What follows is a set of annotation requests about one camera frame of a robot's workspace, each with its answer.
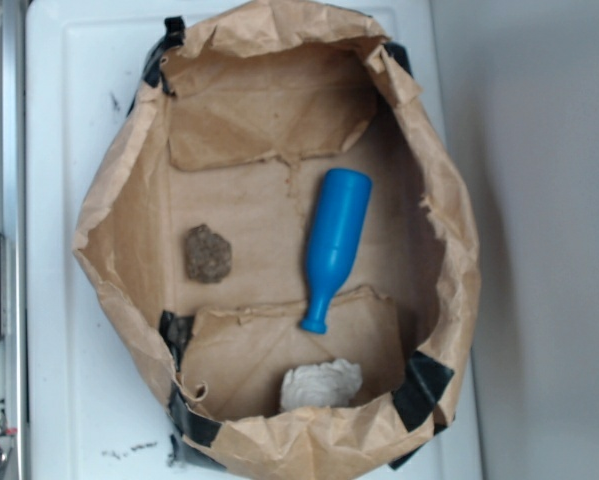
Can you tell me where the brown rough rock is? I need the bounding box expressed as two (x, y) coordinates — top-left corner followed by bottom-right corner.
(184, 224), (232, 284)

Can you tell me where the blue plastic bottle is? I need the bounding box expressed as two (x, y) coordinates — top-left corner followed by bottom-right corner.
(300, 169), (372, 334)

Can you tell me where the aluminium frame rail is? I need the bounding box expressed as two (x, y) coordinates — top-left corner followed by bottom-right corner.
(0, 1), (31, 479)

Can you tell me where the white crumpled paper wad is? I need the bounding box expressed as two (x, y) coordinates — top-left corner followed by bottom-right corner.
(280, 359), (363, 411)

